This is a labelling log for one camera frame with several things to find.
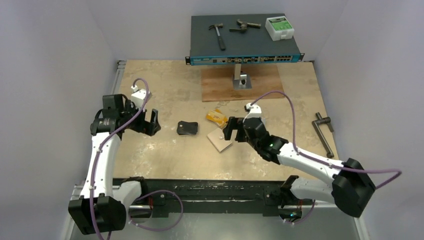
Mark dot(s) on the aluminium frame rail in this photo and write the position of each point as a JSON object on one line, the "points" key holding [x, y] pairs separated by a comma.
{"points": [[116, 79]]}

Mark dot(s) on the wooden board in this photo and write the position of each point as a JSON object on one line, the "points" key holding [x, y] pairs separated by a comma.
{"points": [[219, 84]]}

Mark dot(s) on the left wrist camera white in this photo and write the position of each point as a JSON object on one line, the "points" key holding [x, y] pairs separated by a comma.
{"points": [[139, 95]]}

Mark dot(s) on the metal stand post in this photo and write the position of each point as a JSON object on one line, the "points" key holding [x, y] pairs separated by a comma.
{"points": [[241, 80]]}

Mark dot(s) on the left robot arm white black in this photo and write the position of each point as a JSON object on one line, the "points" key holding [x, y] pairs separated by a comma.
{"points": [[130, 189]]}

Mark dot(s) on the metal clamp tool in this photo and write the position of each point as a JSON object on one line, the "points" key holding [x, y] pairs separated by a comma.
{"points": [[244, 25]]}

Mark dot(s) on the blue network switch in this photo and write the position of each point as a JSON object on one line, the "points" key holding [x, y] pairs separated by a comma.
{"points": [[252, 47]]}

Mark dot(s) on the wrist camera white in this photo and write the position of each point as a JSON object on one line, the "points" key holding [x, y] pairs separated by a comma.
{"points": [[253, 111], [139, 95]]}

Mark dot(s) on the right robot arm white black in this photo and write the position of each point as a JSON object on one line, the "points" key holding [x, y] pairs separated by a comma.
{"points": [[342, 183]]}

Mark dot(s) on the white green box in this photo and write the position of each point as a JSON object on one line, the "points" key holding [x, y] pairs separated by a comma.
{"points": [[279, 28]]}

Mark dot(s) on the hammer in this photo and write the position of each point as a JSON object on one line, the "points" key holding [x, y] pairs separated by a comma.
{"points": [[220, 40]]}

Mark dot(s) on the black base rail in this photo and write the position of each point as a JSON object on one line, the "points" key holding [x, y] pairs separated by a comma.
{"points": [[269, 198]]}

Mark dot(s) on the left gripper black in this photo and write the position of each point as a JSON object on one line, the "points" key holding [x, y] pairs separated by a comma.
{"points": [[146, 127]]}

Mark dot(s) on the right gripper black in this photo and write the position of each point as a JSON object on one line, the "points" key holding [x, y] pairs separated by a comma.
{"points": [[241, 129]]}

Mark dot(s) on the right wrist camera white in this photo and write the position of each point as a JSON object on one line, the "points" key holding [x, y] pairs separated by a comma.
{"points": [[253, 111]]}

